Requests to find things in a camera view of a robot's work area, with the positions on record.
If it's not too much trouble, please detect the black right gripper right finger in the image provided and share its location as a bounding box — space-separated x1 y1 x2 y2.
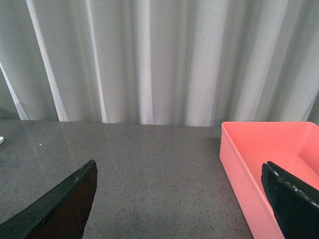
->
261 161 319 239

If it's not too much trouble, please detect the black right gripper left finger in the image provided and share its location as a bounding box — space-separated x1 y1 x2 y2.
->
0 160 98 239

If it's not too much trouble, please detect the pink plastic bin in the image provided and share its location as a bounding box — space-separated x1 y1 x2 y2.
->
220 122 319 239

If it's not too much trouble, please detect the white pleated curtain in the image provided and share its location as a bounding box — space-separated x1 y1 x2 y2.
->
0 0 319 126

